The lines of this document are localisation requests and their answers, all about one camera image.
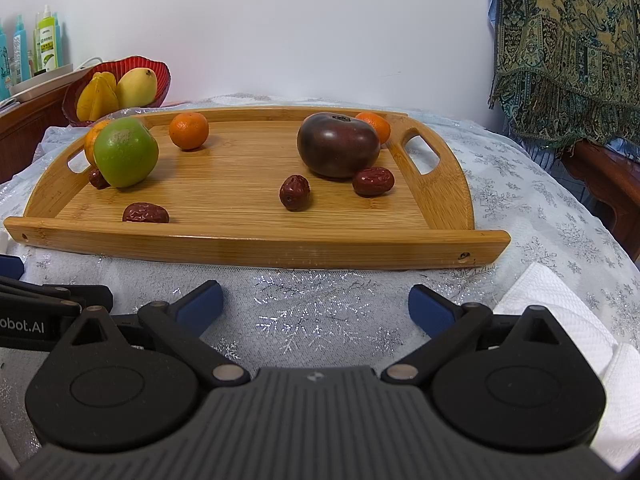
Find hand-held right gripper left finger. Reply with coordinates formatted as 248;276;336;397
65;280;252;387

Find green apple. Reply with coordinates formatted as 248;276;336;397
93;116;160;189

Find carved wooden cabinet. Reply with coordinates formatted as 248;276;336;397
0;82;77;184

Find dark purple tomato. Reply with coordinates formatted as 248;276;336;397
296;112;380;180

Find yellow mango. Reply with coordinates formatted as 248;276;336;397
115;67;157;110

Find white plastic tray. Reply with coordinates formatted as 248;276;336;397
9;57;109;96

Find yellow starfruit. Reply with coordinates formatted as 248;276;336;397
76;72;120;122

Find sheer snowflake tablecloth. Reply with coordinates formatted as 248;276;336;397
0;92;640;467

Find wooden serving tray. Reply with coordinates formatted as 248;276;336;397
3;106;511;271

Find green label bottle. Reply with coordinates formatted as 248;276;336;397
33;5;60;74

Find green paisley shawl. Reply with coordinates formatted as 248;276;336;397
487;0;640;154

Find blue bottle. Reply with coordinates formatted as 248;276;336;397
13;14;30;84
0;17;11;102
52;12;64;69

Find white terry towel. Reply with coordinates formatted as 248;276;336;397
597;342;640;472

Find white waffle cloth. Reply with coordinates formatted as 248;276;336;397
492;261;619;377

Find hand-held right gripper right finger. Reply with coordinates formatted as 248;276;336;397
381;284;573;387

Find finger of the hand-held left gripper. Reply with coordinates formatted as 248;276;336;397
0;276;114;320
0;254;25;282

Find large orange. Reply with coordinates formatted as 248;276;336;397
83;120;112;167

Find brown wooden furniture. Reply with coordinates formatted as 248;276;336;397
560;138;640;262

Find small mandarin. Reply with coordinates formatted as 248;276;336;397
168;112;210;151
355;111;392;145

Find red glass bowl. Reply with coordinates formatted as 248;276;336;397
62;56;171;128

